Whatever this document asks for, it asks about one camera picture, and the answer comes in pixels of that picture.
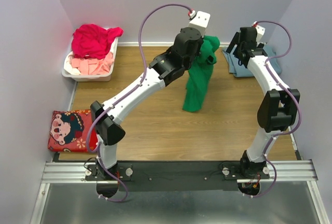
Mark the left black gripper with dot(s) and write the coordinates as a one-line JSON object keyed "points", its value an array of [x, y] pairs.
{"points": [[199, 43]]}

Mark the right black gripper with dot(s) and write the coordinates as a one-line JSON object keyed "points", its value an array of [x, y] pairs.
{"points": [[234, 41]]}

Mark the green t-shirt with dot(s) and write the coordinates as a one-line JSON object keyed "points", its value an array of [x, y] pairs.
{"points": [[200, 74]]}

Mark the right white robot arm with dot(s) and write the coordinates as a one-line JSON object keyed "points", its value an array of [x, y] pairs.
{"points": [[278, 109]]}

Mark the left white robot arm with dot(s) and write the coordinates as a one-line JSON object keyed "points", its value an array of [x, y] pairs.
{"points": [[163, 70]]}

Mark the white plastic bin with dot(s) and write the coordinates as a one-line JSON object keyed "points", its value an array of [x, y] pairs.
{"points": [[94, 78]]}

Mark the magenta t-shirt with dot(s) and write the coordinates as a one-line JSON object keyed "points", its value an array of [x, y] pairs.
{"points": [[93, 41]]}

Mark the pink t-shirt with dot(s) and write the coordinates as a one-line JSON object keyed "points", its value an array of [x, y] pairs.
{"points": [[91, 66]]}

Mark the white cloth in bin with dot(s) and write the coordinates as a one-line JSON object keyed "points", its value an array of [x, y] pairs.
{"points": [[69, 69]]}

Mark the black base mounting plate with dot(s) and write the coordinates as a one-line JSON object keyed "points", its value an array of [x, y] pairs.
{"points": [[180, 176]]}

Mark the red cartoon folded cloth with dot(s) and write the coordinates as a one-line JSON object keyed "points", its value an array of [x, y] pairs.
{"points": [[68, 131]]}

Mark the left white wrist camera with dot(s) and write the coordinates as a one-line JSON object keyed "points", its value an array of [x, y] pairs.
{"points": [[200, 21]]}

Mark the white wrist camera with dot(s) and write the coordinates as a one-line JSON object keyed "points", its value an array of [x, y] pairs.
{"points": [[200, 21], [260, 31]]}

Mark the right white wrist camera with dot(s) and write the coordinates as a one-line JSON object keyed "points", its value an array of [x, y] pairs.
{"points": [[260, 31]]}

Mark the aluminium rail frame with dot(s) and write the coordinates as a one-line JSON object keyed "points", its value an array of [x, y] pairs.
{"points": [[289, 195]]}

